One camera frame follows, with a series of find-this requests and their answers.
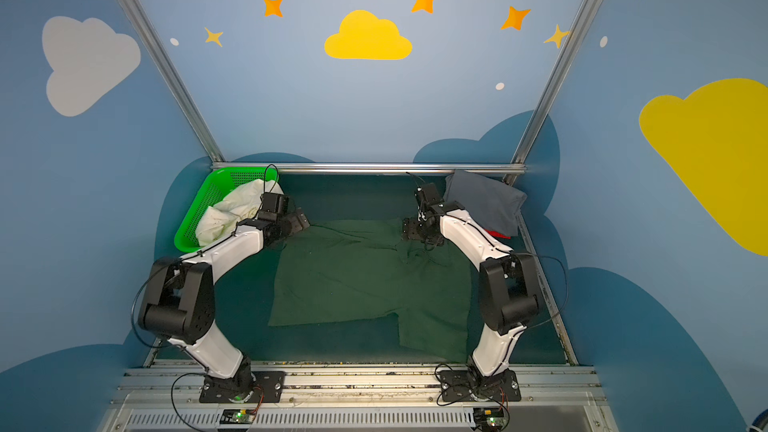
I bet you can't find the dark green t-shirt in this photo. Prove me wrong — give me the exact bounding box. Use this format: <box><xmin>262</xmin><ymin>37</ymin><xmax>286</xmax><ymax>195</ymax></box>
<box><xmin>269</xmin><ymin>219</ymin><xmax>475</xmax><ymax>362</ymax></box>

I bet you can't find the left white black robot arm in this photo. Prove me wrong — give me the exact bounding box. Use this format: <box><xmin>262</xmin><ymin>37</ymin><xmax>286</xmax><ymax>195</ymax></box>
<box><xmin>137</xmin><ymin>192</ymin><xmax>310</xmax><ymax>394</ymax></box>

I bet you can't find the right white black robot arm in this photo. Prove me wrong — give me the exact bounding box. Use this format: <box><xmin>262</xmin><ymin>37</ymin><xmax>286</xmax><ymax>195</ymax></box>
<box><xmin>403</xmin><ymin>183</ymin><xmax>545</xmax><ymax>385</ymax></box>

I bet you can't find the cream white t-shirt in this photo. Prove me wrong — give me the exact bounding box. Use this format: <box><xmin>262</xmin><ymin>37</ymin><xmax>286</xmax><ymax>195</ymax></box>
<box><xmin>195</xmin><ymin>179</ymin><xmax>274</xmax><ymax>246</ymax></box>

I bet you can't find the green plastic basket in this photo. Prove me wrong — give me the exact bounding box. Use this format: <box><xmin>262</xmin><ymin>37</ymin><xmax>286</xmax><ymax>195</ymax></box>
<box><xmin>174</xmin><ymin>164</ymin><xmax>279</xmax><ymax>253</ymax></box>

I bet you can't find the folded red t-shirt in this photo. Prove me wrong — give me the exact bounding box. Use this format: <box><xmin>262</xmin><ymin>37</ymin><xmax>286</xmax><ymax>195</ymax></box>
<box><xmin>486</xmin><ymin>230</ymin><xmax>511</xmax><ymax>239</ymax></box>

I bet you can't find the folded grey t-shirt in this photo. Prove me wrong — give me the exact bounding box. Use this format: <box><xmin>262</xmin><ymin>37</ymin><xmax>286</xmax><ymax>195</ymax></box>
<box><xmin>444</xmin><ymin>171</ymin><xmax>527</xmax><ymax>237</ymax></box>

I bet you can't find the right small circuit board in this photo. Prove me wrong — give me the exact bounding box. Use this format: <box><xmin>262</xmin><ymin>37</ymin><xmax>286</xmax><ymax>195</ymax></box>
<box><xmin>472</xmin><ymin>408</ymin><xmax>508</xmax><ymax>432</ymax></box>

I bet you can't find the small circuit board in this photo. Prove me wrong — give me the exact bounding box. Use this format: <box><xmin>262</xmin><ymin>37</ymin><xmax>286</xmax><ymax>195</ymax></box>
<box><xmin>219</xmin><ymin>409</ymin><xmax>257</xmax><ymax>426</ymax></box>
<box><xmin>472</xmin><ymin>408</ymin><xmax>508</xmax><ymax>432</ymax></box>

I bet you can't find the left small circuit board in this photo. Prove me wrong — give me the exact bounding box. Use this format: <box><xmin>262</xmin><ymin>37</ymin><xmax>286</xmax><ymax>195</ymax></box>
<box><xmin>219</xmin><ymin>409</ymin><xmax>257</xmax><ymax>426</ymax></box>

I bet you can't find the horizontal aluminium back rail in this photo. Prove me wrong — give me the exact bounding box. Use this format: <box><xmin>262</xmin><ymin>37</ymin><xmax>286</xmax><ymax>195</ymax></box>
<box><xmin>211</xmin><ymin>160</ymin><xmax>528</xmax><ymax>176</ymax></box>

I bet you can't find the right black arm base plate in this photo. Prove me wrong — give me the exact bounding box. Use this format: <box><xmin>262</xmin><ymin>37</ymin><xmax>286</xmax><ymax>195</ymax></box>
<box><xmin>436</xmin><ymin>369</ymin><xmax>522</xmax><ymax>405</ymax></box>

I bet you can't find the right diagonal aluminium post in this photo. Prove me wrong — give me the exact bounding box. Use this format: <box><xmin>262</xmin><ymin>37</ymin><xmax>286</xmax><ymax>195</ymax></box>
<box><xmin>511</xmin><ymin>0</ymin><xmax>604</xmax><ymax>167</ymax></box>

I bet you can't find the diagonal aluminium post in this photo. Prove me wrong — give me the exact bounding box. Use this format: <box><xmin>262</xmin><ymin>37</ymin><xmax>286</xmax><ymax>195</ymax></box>
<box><xmin>117</xmin><ymin>0</ymin><xmax>226</xmax><ymax>163</ymax></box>
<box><xmin>511</xmin><ymin>0</ymin><xmax>604</xmax><ymax>167</ymax></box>

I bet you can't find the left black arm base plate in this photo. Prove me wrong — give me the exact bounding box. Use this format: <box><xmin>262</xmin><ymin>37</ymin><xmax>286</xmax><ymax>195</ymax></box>
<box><xmin>199</xmin><ymin>371</ymin><xmax>285</xmax><ymax>404</ymax></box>

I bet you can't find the left diagonal aluminium post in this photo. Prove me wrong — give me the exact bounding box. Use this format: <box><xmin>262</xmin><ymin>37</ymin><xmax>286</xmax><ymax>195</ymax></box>
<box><xmin>117</xmin><ymin>0</ymin><xmax>226</xmax><ymax>163</ymax></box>

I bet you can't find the aluminium front mounting rail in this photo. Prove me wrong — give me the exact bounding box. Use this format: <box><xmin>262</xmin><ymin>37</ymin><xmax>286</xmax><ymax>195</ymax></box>
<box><xmin>99</xmin><ymin>360</ymin><xmax>618</xmax><ymax>431</ymax></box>

